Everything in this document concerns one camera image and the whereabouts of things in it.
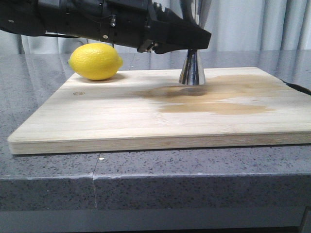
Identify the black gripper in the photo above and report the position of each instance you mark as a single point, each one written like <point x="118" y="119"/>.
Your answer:
<point x="121" y="22"/>

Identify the grey curtain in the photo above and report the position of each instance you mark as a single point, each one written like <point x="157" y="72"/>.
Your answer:
<point x="235" y="25"/>

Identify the wooden cutting board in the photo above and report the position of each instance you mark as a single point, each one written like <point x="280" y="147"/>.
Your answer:
<point x="148" y="109"/>

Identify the yellow lemon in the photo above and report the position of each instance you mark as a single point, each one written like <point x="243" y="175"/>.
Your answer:
<point x="95" y="61"/>

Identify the steel double jigger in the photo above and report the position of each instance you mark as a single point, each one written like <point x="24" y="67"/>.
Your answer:
<point x="196" y="12"/>

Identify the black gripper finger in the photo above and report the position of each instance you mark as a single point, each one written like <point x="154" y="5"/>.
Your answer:
<point x="178" y="33"/>

